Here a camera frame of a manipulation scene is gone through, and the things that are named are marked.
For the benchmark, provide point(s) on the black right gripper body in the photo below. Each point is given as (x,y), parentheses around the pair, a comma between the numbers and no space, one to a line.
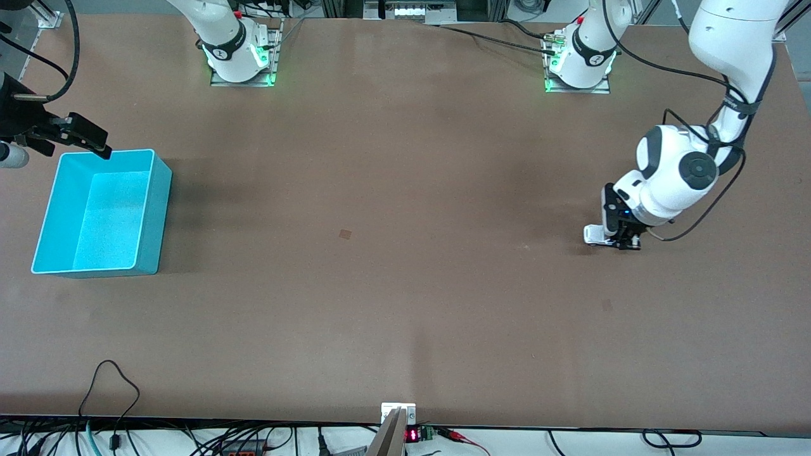
(19,117)

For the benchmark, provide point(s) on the red LED display module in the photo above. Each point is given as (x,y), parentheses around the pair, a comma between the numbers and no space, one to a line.
(412,435)

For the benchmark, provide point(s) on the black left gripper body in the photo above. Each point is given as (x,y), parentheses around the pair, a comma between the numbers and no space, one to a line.
(624,223)

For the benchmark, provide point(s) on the red and black clip leads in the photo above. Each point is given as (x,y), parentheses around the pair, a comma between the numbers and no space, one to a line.
(459,436)

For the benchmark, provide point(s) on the turquoise plastic bin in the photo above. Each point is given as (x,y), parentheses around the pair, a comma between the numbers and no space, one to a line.
(101,221)

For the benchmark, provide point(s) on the white jeep toy black roof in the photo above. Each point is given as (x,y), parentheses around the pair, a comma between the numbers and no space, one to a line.
(593,234)

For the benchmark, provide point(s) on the aluminium frame profile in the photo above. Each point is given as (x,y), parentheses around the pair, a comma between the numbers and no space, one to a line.
(47,14)

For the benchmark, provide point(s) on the grey camera mount bar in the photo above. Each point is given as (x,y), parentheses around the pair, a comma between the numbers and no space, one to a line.
(388,437)

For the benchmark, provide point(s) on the green terminal block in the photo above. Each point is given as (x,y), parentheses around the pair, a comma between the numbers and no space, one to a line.
(427,433)

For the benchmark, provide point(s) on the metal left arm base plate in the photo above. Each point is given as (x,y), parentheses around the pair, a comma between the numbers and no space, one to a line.
(599,90)

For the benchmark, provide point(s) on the white power strip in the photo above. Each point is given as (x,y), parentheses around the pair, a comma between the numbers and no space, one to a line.
(418,9)

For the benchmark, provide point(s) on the white mount bracket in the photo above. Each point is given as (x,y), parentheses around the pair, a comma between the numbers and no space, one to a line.
(408,410)

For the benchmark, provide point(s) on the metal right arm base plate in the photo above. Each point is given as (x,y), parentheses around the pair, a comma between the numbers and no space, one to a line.
(277,57)

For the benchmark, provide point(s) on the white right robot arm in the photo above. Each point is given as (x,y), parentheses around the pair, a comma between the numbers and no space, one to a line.
(225,35)

